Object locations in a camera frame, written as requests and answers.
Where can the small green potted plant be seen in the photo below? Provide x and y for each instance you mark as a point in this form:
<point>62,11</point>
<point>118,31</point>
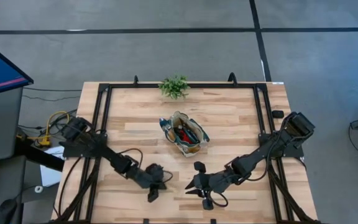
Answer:
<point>174,87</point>

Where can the black aluminium table frame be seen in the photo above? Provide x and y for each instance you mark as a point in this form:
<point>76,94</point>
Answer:
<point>228,85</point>

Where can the cream green gardening bag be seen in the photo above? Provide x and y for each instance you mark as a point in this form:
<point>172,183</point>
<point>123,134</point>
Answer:
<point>179,118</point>

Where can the small black rounded object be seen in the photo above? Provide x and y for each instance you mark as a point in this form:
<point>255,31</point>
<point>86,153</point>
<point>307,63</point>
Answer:
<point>278,114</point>

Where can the black table clamp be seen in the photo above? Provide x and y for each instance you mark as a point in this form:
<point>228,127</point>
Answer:
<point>213,221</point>
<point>135,80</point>
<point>146,221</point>
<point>232,79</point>

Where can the red black gardening glove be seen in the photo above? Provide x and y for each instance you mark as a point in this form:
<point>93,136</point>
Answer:
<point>183,137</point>

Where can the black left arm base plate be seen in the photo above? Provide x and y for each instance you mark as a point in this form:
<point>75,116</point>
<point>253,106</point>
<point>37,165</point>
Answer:
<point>70,151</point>

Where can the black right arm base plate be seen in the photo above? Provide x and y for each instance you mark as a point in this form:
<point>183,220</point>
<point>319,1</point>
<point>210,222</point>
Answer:
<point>294,152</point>

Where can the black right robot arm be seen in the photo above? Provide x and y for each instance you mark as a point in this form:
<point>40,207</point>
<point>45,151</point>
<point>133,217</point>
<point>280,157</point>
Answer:
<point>259,154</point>

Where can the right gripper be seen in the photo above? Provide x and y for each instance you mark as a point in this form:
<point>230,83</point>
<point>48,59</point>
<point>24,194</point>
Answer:
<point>211,183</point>

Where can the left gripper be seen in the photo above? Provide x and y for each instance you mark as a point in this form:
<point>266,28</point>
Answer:
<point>155,180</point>

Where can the white tape roll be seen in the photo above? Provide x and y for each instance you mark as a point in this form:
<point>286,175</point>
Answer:
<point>36,189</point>

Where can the white paper sheet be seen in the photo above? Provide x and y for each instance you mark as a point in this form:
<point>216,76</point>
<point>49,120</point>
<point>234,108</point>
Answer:
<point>50,174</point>

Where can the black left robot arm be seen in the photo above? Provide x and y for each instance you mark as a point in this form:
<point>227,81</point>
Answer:
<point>117,161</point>

